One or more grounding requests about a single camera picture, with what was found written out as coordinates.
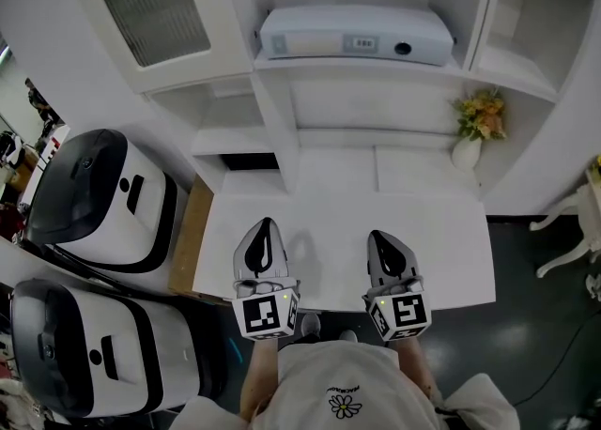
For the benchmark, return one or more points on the person's left forearm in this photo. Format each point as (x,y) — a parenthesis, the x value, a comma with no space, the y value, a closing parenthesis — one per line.
(258,372)

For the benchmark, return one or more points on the person's grey shoe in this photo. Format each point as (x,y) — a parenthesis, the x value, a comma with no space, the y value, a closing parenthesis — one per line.
(348,336)
(311,325)

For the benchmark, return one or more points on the glass cabinet door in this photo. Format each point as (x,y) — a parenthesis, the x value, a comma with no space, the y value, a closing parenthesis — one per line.
(150,5)

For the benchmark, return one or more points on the person's left grey shoe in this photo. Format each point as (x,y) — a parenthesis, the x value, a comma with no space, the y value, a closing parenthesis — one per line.
(311,325)

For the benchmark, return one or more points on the white ornate stool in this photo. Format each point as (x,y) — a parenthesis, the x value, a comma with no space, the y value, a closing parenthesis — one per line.
(594,286)

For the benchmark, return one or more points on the person's right grey shoe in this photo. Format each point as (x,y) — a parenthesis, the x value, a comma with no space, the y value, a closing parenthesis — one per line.
(348,336)

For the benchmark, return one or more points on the person's white daisy shirt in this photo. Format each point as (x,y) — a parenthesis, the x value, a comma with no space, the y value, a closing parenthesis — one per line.
(347,386)

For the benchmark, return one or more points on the brown cardboard box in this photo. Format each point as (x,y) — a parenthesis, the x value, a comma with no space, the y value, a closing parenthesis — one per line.
(190,240)

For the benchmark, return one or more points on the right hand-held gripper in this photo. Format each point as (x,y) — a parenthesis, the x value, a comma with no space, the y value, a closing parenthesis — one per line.
(406,313)

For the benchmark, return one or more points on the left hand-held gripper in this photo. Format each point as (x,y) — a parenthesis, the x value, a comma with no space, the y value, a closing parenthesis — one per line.
(263,315)

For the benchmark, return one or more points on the white and black robot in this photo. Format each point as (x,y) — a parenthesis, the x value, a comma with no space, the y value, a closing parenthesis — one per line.
(94,348)
(103,203)

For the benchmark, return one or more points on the white ornate dressing table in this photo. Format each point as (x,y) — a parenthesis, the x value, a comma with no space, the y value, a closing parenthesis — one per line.
(582,231)

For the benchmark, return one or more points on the white desk with hutch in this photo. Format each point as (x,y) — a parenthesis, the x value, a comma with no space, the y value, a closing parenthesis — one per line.
(338,212)

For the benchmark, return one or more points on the person's right forearm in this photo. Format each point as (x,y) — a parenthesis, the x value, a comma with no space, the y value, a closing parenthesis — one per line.
(415,367)

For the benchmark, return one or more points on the yellow sunflower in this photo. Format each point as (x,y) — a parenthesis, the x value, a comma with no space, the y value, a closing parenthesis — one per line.
(596,166)

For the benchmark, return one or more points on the white projector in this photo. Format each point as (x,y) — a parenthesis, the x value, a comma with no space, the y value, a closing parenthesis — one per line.
(328,24)

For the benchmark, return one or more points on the white vase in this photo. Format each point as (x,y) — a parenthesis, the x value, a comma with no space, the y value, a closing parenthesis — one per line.
(466,155)

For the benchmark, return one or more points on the yellow flower bouquet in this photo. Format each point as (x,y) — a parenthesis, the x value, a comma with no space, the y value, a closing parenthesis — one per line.
(481,113)

